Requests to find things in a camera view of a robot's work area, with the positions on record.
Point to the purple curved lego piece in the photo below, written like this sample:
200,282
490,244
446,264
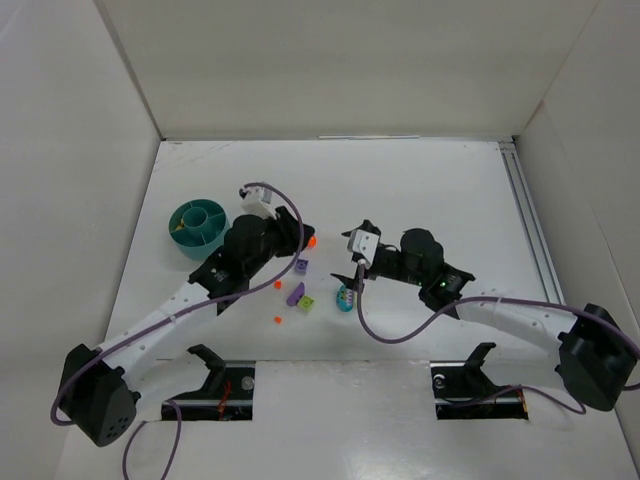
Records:
296,295

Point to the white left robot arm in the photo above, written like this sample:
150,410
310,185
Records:
103,389

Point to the lime green square lego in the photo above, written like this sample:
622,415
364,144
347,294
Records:
306,304

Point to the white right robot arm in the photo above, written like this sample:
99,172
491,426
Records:
593,358

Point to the purple square lego brick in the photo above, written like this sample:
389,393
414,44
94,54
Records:
301,266

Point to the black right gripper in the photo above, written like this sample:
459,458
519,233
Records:
357,257

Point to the teal round divided container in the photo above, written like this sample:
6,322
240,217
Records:
205,224

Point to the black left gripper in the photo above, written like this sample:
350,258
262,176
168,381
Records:
289,230

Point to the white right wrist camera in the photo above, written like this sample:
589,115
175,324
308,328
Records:
364,244

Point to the teal printed oval lego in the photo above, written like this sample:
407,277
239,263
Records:
345,299

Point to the aluminium rail right side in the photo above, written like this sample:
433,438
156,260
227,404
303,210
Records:
535,235

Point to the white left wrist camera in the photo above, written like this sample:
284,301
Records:
256,200

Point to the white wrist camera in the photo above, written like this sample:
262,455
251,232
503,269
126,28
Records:
256,200
364,244

